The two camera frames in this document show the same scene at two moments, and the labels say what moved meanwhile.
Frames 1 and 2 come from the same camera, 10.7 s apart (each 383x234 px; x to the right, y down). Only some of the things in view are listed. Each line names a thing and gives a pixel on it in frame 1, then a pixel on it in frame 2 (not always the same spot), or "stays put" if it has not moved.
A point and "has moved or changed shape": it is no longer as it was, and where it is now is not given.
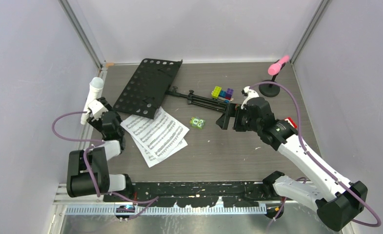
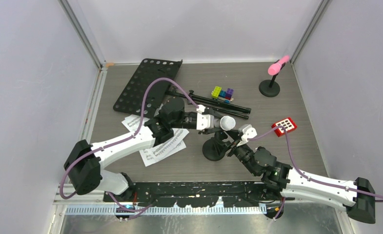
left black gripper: (95, 123) to (209, 132)
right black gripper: (230, 111) to (231, 152)
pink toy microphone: (274, 68) stays put
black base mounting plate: (194, 194) stays put
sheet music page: (151, 160) stays put
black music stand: (145, 93) stays put
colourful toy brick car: (226, 96) stays put
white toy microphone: (94, 92) has moved or changed shape
